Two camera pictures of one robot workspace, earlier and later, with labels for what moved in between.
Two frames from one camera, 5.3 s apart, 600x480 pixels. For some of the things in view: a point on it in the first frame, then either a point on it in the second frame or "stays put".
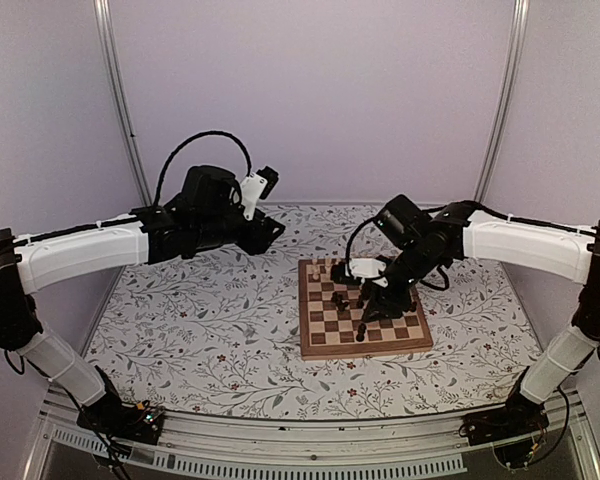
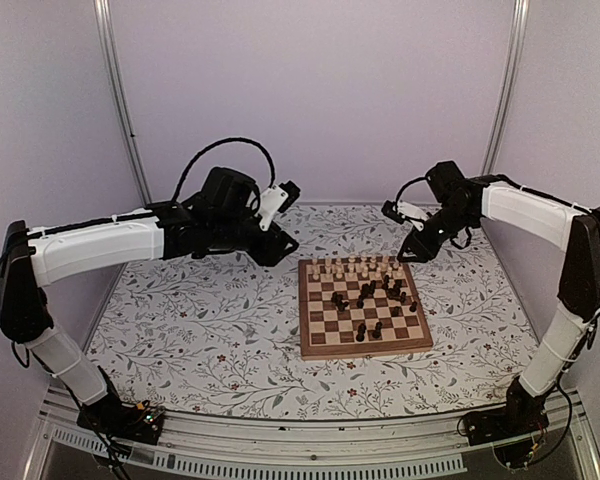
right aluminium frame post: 511,89 stays put
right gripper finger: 374,309 to 407,254
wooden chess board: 330,318 stays put
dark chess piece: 361,332 stays put
